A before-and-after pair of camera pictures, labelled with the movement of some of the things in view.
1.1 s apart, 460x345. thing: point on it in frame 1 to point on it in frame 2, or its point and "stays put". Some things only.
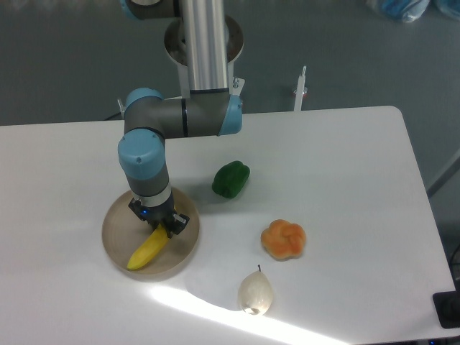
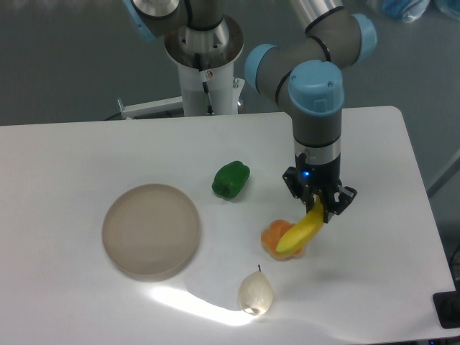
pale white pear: (255, 292) stays put
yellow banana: (149, 250) to (303, 231)
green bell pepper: (230, 179) stays put
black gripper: (161, 215) to (325, 179)
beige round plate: (123, 232) stays put
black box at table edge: (447, 305) stays put
